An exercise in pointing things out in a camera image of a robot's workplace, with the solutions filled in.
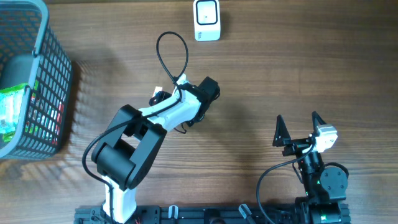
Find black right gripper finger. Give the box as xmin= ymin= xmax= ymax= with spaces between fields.
xmin=312 ymin=111 xmax=326 ymax=128
xmin=272 ymin=114 xmax=291 ymax=147

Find white barcode scanner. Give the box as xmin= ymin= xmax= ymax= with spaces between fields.
xmin=193 ymin=0 xmax=221 ymax=42

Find green snack bag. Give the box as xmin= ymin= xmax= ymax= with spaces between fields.
xmin=1 ymin=83 xmax=27 ymax=143

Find black left camera cable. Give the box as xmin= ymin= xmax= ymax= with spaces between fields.
xmin=81 ymin=30 xmax=190 ymax=224

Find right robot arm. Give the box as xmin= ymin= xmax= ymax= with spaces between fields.
xmin=272 ymin=111 xmax=351 ymax=224

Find black camera cable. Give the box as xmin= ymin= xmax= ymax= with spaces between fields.
xmin=81 ymin=30 xmax=190 ymax=224
xmin=256 ymin=143 xmax=315 ymax=224

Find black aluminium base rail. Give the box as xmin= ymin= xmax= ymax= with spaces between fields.
xmin=73 ymin=203 xmax=351 ymax=224

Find black right camera cable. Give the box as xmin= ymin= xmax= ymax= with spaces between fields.
xmin=256 ymin=143 xmax=315 ymax=224

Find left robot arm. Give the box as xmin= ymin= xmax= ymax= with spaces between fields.
xmin=89 ymin=75 xmax=220 ymax=223

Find red packaged items in basket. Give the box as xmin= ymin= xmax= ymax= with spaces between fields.
xmin=24 ymin=80 xmax=65 ymax=146

